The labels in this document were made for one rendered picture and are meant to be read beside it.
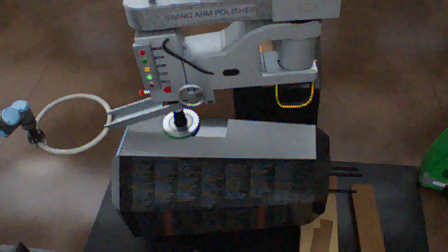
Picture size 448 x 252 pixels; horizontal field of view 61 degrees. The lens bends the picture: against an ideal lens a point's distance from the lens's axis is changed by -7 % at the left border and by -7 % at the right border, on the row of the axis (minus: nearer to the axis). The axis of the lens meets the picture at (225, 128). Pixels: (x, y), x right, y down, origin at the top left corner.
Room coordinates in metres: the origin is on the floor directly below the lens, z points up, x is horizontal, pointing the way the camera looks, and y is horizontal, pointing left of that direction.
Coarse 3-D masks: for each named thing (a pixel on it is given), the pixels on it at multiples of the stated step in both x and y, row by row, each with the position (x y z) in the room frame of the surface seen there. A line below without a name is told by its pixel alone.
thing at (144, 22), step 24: (144, 0) 1.61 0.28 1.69; (168, 0) 1.58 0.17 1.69; (192, 0) 1.55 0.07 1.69; (216, 0) 1.53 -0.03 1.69; (240, 0) 1.52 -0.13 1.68; (264, 0) 1.51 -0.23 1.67; (288, 0) 1.49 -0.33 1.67; (312, 0) 1.48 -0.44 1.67; (336, 0) 1.48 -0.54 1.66; (144, 24) 1.54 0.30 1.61; (168, 24) 1.54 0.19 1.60; (192, 24) 1.53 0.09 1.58
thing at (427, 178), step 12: (444, 132) 1.63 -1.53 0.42; (432, 144) 1.66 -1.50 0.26; (444, 144) 1.52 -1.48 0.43; (432, 156) 1.54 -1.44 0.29; (444, 156) 1.45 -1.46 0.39; (420, 168) 1.60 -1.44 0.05; (432, 168) 1.47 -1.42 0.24; (444, 168) 1.42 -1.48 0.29; (420, 180) 1.48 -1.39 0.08; (432, 180) 1.44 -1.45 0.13; (444, 180) 1.40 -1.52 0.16; (444, 192) 1.35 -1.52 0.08
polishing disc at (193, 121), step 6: (168, 114) 1.73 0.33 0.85; (186, 114) 1.71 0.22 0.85; (192, 114) 1.70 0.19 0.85; (168, 120) 1.68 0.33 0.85; (192, 120) 1.65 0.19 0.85; (198, 120) 1.64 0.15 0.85; (168, 126) 1.63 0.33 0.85; (174, 126) 1.62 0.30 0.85; (186, 126) 1.61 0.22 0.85; (192, 126) 1.60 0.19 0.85; (168, 132) 1.58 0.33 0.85; (174, 132) 1.57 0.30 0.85; (180, 132) 1.57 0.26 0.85; (186, 132) 1.56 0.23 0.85; (192, 132) 1.57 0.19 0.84
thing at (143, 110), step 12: (216, 96) 1.58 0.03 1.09; (120, 108) 1.72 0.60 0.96; (132, 108) 1.72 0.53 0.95; (144, 108) 1.70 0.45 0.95; (156, 108) 1.66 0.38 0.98; (168, 108) 1.59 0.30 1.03; (180, 108) 1.59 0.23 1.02; (120, 120) 1.62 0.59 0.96; (132, 120) 1.61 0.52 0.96; (144, 120) 1.60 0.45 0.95
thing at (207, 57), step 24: (240, 24) 1.65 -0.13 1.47; (264, 24) 1.54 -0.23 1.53; (288, 24) 1.53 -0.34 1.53; (312, 24) 1.51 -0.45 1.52; (192, 48) 1.62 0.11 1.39; (216, 48) 1.58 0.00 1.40; (240, 48) 1.53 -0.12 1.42; (192, 72) 1.54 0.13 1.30; (216, 72) 1.54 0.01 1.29; (240, 72) 1.53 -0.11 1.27; (264, 72) 1.53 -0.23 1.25; (288, 72) 1.53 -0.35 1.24; (312, 72) 1.51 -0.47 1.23
